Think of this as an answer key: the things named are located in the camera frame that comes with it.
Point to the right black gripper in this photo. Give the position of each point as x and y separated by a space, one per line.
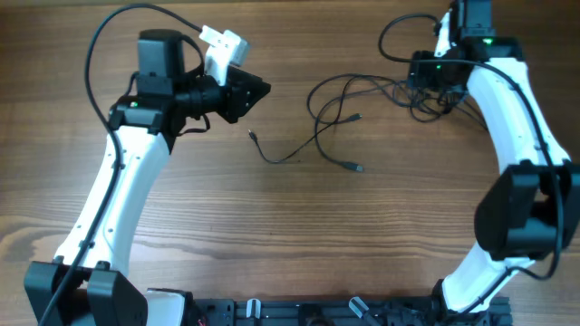
421 72

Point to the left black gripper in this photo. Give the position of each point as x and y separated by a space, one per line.
234 105

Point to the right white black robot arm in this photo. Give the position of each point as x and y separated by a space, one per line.
532 210

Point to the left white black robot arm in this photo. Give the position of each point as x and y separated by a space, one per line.
87 282

